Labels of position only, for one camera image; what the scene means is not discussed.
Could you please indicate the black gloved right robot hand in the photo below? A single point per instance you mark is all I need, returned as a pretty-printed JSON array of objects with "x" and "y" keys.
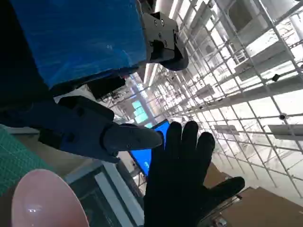
[{"x": 175, "y": 170}]

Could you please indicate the black left robot hand blue tape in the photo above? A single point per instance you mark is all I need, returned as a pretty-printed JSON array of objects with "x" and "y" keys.
[{"x": 82, "y": 35}]

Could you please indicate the pink bowl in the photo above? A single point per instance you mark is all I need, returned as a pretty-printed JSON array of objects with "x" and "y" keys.
[{"x": 47, "y": 201}]

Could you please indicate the blue computer monitor screen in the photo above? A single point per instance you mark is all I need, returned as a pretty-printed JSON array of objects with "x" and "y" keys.
[{"x": 142, "y": 160}]

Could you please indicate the white framed mesh unit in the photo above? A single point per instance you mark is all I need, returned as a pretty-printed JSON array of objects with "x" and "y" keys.
[{"x": 111, "y": 184}]

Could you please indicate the green cutting mat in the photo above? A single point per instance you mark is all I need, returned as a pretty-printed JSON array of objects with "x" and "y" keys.
[{"x": 16, "y": 158}]

